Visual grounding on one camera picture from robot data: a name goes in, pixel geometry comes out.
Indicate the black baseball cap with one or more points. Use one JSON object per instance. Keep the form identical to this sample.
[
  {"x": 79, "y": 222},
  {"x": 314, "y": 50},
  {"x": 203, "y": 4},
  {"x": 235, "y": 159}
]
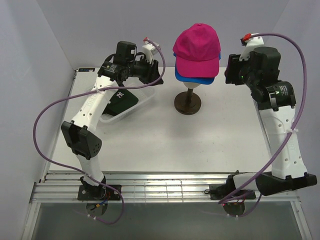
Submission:
[{"x": 121, "y": 101}]

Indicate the white plastic basket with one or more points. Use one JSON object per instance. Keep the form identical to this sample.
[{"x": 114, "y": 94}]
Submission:
[{"x": 144, "y": 95}]

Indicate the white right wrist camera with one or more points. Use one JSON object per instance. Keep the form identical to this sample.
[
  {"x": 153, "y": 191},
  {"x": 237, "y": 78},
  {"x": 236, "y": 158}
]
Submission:
[{"x": 250, "y": 41}]

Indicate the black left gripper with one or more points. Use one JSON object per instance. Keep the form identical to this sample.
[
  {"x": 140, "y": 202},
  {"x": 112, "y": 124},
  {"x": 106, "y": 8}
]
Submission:
[{"x": 151, "y": 73}]

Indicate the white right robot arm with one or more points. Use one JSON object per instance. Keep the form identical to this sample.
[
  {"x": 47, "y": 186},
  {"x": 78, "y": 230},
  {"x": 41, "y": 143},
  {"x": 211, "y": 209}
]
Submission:
[{"x": 276, "y": 104}]

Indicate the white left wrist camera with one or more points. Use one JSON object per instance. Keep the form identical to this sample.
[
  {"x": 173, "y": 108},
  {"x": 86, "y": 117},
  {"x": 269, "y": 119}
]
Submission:
[{"x": 149, "y": 50}]

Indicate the magenta baseball cap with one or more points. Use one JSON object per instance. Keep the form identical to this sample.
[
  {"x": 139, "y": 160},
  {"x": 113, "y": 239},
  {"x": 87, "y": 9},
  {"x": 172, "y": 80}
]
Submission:
[{"x": 200, "y": 37}]

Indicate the aluminium rail frame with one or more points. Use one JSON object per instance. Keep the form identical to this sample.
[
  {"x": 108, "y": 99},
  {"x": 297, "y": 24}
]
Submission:
[{"x": 164, "y": 162}]

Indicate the cream mannequin head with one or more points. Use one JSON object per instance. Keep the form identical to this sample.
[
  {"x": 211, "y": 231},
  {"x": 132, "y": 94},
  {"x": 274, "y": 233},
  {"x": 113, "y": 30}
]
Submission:
[{"x": 191, "y": 85}]

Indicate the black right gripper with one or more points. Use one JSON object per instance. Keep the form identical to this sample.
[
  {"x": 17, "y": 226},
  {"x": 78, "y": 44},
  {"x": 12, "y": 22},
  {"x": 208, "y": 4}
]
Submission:
[{"x": 230, "y": 72}]

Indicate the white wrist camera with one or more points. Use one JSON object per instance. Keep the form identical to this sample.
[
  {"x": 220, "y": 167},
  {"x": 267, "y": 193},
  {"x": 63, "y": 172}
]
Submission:
[
  {"x": 149, "y": 50},
  {"x": 250, "y": 41}
]

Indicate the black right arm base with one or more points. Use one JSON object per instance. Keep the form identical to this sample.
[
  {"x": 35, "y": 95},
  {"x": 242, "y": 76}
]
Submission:
[{"x": 219, "y": 191}]

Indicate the dark wooden mannequin stand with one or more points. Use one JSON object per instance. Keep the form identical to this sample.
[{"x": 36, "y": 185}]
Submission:
[{"x": 187, "y": 102}]

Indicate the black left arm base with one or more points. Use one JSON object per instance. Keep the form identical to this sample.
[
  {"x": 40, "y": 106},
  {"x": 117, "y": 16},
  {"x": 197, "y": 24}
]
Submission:
[{"x": 89, "y": 192}]

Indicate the blue baseball cap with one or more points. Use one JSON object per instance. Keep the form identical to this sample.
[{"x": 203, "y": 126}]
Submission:
[{"x": 195, "y": 78}]

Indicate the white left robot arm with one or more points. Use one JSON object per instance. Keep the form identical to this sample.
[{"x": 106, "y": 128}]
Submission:
[{"x": 125, "y": 63}]

